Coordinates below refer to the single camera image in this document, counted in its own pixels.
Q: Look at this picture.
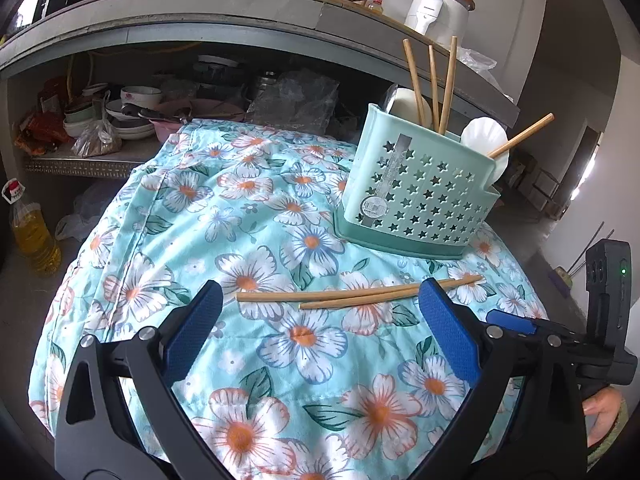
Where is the white ceramic soup spoon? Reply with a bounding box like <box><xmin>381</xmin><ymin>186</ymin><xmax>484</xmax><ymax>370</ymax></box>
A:
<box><xmin>387</xmin><ymin>87</ymin><xmax>433</xmax><ymax>128</ymax></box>

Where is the right hand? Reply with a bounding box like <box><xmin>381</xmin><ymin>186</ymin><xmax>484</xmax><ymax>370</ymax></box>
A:
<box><xmin>582</xmin><ymin>387</ymin><xmax>623</xmax><ymax>446</ymax></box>

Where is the floral turquoise cloth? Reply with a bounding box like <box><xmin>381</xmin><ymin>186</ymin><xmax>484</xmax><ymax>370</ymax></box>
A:
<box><xmin>28</xmin><ymin>122</ymin><xmax>544</xmax><ymax>479</ymax></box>

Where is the white rice paddle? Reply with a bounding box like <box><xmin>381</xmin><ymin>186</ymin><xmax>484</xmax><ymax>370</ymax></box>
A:
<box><xmin>460</xmin><ymin>117</ymin><xmax>509</xmax><ymax>184</ymax></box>

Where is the grey kitchen counter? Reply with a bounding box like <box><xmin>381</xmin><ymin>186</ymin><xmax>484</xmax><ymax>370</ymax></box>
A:
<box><xmin>0</xmin><ymin>0</ymin><xmax>522</xmax><ymax>131</ymax></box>

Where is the wooden chopstick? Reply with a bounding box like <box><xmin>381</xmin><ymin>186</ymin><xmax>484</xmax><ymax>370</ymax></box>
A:
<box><xmin>402</xmin><ymin>38</ymin><xmax>426</xmax><ymax>127</ymax></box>
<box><xmin>428</xmin><ymin>44</ymin><xmax>440</xmax><ymax>132</ymax></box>
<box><xmin>438</xmin><ymin>36</ymin><xmax>458</xmax><ymax>136</ymax></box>
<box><xmin>298</xmin><ymin>285</ymin><xmax>419</xmax><ymax>310</ymax></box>
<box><xmin>235</xmin><ymin>274</ymin><xmax>484</xmax><ymax>304</ymax></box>
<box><xmin>488</xmin><ymin>113</ymin><xmax>555</xmax><ymax>159</ymax></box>

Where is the white electric kettle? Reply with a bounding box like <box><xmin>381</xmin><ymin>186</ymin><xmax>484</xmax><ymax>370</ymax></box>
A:
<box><xmin>405</xmin><ymin>0</ymin><xmax>475</xmax><ymax>47</ymax></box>

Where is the wooden cutting board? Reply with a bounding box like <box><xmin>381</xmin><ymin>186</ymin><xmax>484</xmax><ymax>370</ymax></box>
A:
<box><xmin>316</xmin><ymin>0</ymin><xmax>449</xmax><ymax>54</ymax></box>

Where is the yellow sauce bottle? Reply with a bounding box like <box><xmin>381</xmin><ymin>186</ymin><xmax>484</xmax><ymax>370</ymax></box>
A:
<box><xmin>367</xmin><ymin>0</ymin><xmax>384</xmax><ymax>14</ymax></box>

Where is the bagged food on shelf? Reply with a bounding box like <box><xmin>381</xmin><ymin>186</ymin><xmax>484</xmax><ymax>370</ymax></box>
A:
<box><xmin>72</xmin><ymin>119</ymin><xmax>122</xmax><ymax>158</ymax></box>

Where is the mint green utensil basket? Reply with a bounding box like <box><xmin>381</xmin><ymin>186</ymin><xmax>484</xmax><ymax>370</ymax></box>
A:
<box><xmin>334</xmin><ymin>104</ymin><xmax>500</xmax><ymax>260</ymax></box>

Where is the clear plastic bag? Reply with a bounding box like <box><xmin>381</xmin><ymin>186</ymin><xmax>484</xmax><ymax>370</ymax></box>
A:
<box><xmin>245</xmin><ymin>68</ymin><xmax>340</xmax><ymax>134</ymax></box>

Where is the stack of bowls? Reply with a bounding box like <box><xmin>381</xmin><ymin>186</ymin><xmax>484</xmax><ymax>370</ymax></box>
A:
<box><xmin>63</xmin><ymin>82</ymin><xmax>164</xmax><ymax>140</ymax></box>

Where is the metal spoon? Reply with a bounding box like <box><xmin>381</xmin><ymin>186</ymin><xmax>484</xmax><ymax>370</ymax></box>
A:
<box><xmin>380</xmin><ymin>84</ymin><xmax>399</xmax><ymax>113</ymax></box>

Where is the cooking oil bottle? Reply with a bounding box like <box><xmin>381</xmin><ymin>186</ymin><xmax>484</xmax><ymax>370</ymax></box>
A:
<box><xmin>1</xmin><ymin>178</ymin><xmax>62</xmax><ymax>275</ymax></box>

